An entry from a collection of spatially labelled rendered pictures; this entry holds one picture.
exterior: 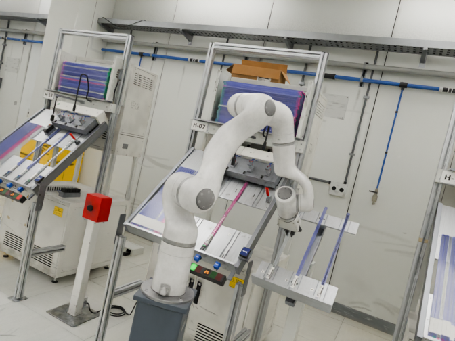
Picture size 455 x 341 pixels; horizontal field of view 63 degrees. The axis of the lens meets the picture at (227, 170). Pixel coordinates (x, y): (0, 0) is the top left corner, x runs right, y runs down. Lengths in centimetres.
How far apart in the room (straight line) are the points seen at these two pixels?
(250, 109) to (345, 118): 240
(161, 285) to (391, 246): 258
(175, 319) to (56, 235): 178
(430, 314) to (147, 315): 108
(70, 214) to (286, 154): 183
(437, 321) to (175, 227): 106
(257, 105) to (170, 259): 60
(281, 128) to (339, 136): 218
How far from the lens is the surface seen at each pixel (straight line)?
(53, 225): 297
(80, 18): 496
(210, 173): 122
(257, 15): 419
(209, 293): 222
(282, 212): 157
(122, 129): 302
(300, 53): 230
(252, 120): 129
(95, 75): 300
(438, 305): 174
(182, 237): 126
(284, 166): 149
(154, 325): 135
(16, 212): 329
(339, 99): 366
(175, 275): 130
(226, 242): 185
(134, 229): 205
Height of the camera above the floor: 124
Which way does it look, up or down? 3 degrees down
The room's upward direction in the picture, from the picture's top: 13 degrees clockwise
